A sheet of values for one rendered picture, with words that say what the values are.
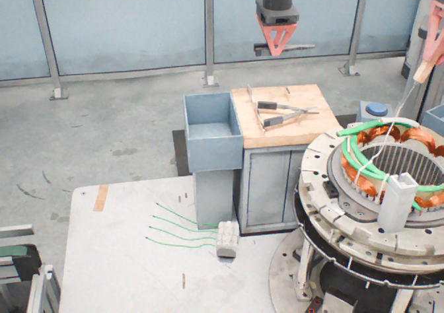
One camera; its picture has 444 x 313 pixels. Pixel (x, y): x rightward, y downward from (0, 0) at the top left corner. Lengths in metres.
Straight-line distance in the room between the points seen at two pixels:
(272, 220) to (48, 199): 1.56
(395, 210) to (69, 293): 0.67
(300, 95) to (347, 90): 2.21
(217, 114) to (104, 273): 0.43
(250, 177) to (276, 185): 0.06
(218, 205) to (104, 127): 1.87
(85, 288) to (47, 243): 1.21
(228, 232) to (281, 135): 0.26
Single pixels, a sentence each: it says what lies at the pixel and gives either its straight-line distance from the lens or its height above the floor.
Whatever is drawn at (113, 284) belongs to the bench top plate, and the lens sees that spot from 1.05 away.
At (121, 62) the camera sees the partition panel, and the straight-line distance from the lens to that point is 3.11.
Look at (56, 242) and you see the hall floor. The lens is 2.25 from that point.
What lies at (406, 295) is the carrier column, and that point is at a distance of 0.84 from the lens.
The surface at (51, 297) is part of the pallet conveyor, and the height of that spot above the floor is 0.60.
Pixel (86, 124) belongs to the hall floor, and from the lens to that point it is 2.92.
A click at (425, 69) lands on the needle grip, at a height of 1.30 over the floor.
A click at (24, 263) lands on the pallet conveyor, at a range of 1.20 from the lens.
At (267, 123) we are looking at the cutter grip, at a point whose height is 1.09.
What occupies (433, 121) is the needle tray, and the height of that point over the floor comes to 1.05.
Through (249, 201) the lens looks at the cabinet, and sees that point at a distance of 1.04.
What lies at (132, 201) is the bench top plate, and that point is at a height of 0.78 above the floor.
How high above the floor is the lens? 1.61
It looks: 38 degrees down
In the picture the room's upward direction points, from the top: straight up
